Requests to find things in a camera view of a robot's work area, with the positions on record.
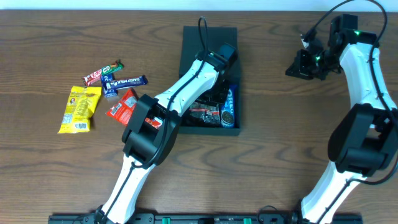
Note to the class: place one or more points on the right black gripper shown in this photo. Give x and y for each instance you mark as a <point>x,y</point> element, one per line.
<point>300,66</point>

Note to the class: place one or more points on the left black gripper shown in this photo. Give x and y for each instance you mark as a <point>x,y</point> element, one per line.
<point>212,98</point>

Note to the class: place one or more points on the blue Oreo cookie pack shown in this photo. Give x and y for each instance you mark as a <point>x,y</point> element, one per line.
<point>227,114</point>

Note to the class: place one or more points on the black snack packet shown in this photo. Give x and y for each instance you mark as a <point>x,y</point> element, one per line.
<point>204,115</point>

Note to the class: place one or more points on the dark green hinged gift box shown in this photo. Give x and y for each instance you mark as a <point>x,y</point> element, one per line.
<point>190,46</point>

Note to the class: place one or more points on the red snack packet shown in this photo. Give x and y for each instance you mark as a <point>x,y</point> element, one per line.
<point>124,108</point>

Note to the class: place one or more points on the purple Dairy Milk bar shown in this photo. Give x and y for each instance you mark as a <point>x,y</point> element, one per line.
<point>128,82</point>

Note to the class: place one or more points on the red KitKat bar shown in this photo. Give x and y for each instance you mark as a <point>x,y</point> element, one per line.
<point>97,75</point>

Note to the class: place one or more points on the yellow snack packet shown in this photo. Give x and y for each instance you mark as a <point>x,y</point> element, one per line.
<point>81,105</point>

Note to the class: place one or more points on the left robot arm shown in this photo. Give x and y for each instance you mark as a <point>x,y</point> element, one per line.
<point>152,130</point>

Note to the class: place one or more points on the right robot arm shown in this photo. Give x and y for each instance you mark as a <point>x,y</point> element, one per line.
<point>366,139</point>

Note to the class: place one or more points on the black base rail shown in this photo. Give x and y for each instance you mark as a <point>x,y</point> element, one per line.
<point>150,218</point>

